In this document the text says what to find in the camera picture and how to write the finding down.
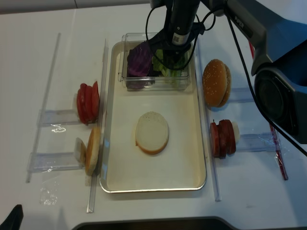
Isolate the outer tomato slice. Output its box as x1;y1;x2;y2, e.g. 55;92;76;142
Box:
76;83;89;125

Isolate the leaning bread bun slice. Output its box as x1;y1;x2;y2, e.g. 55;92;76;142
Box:
85;126;101;176

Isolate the white pusher block patty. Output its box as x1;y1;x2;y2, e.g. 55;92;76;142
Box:
232;122;240;144

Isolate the rear meat patty slice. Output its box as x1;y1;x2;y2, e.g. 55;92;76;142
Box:
226;120;236;155

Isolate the red strip right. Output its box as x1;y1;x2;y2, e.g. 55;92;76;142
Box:
248;42;289;181

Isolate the middle tomato slice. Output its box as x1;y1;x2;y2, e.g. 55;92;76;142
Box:
85;85;94;121

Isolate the green lettuce leaf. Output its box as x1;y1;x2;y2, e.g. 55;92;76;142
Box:
159;49;189;87

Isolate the metal baking tray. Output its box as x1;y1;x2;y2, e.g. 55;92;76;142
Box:
100;42;207;193

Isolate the front meat patty slice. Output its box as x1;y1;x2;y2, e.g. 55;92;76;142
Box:
210;122;220;158

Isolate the remaining lettuce in container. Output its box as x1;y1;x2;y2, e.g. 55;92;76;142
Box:
152;49;166;72

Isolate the clear rail left of tray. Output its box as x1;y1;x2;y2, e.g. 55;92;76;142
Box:
86;38;108;214

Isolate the meat patty slice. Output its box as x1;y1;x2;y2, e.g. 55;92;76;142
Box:
218;120;230;158
210;122;220;158
226;120;236;155

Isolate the inner tomato slice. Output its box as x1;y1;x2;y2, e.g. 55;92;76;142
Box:
92;81;100;119

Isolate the clear far left strip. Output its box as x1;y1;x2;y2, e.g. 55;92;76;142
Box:
25;33;61;183

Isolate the clear tape patch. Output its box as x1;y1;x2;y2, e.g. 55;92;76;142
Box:
39;187;58;206

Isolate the tomato slice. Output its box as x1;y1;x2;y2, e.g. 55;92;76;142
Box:
85;85;94;121
76;83;89;125
92;81;100;119

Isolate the clear plastic container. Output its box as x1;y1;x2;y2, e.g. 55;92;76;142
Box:
119;33;192;91

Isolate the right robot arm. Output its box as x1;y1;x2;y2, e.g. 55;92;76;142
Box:
149;0;307;144

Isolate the white pusher block bread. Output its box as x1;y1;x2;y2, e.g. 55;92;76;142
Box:
74;138;87;166

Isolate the sesame bun top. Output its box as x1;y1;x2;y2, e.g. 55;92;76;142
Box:
202;59;227;107

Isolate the purple cabbage leaf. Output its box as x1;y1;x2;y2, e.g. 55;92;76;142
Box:
126;41;153;90

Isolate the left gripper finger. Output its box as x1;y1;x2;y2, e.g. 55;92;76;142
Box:
0;204;24;230

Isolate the clear rail right of tray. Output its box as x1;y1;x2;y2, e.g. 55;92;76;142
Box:
195;40;221;202

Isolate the middle meat patty slice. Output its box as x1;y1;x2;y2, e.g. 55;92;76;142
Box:
218;120;230;158

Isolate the clear rail of tray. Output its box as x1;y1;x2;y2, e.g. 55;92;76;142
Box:
86;38;108;214
195;40;221;202

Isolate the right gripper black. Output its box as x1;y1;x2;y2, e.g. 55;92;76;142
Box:
148;0;204;70

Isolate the sesame bun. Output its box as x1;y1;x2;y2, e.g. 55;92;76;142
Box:
202;59;227;107
219;64;232;107

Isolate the bottom bun on tray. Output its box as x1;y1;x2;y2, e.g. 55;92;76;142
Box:
135;111;169;155

